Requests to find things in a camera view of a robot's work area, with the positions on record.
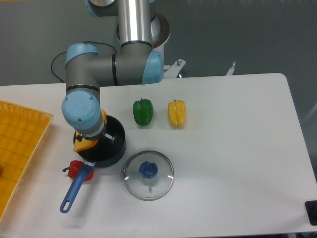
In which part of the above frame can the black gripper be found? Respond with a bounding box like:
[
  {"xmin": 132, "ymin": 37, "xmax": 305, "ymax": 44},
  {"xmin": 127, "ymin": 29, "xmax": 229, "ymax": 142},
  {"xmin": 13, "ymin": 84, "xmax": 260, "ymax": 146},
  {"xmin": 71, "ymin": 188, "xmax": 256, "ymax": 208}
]
[{"xmin": 75, "ymin": 126, "xmax": 114, "ymax": 141}]

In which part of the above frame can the dark pot blue handle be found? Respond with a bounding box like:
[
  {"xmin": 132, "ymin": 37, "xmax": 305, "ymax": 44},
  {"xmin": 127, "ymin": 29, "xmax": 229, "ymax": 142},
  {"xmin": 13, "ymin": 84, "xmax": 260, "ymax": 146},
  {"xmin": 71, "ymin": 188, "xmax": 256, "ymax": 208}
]
[{"xmin": 60, "ymin": 115, "xmax": 126, "ymax": 213}]

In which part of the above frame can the glass lid blue knob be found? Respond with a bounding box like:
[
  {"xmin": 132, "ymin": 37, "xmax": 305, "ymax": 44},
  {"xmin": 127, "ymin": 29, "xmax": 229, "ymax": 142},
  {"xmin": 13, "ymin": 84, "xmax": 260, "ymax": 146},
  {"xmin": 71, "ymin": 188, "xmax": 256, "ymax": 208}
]
[{"xmin": 123, "ymin": 150, "xmax": 174, "ymax": 201}]

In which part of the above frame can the black object table corner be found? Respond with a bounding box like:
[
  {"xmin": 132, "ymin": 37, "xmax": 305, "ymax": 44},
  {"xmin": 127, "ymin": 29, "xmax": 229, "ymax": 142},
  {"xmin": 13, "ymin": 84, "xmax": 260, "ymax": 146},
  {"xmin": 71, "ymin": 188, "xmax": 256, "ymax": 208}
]
[{"xmin": 305, "ymin": 200, "xmax": 317, "ymax": 226}]

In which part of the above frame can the green bell pepper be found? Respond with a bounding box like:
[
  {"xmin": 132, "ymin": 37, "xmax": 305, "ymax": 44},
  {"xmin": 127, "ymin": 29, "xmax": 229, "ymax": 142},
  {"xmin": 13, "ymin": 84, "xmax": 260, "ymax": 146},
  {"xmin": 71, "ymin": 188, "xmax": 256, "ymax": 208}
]
[{"xmin": 132, "ymin": 99, "xmax": 154, "ymax": 126}]

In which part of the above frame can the yellow bell pepper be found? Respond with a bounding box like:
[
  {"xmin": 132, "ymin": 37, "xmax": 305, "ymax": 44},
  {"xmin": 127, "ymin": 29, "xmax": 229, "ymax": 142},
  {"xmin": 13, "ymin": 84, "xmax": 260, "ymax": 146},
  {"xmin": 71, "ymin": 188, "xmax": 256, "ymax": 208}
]
[{"xmin": 168, "ymin": 100, "xmax": 186, "ymax": 128}]

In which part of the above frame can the black cable on floor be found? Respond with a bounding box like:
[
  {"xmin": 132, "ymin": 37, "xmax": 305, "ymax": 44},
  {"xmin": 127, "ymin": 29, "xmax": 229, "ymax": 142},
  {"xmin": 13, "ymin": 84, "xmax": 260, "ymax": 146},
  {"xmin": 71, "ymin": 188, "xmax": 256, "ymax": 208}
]
[{"xmin": 51, "ymin": 41, "xmax": 119, "ymax": 83}]

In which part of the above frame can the white bracket right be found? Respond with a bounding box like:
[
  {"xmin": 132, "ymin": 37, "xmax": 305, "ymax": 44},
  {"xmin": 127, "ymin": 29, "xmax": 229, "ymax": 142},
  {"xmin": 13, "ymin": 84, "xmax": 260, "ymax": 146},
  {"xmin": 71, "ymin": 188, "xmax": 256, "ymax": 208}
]
[{"xmin": 226, "ymin": 61, "xmax": 236, "ymax": 76}]

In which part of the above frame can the yellow plastic basket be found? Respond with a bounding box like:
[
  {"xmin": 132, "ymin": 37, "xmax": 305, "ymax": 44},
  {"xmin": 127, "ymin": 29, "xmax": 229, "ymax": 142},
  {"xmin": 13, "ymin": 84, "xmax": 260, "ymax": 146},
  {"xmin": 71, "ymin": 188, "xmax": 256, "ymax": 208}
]
[{"xmin": 0, "ymin": 101, "xmax": 53, "ymax": 219}]

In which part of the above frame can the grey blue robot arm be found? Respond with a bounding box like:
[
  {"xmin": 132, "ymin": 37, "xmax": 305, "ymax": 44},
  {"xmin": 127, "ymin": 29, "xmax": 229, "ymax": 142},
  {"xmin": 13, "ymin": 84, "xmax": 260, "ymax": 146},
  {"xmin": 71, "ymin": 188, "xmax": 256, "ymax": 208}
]
[{"xmin": 62, "ymin": 0, "xmax": 164, "ymax": 140}]

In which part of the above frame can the red bell pepper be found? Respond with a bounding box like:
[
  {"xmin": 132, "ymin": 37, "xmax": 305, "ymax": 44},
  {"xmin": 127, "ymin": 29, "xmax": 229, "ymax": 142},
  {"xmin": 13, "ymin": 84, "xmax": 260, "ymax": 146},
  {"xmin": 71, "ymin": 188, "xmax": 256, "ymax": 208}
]
[{"xmin": 62, "ymin": 160, "xmax": 94, "ymax": 180}]

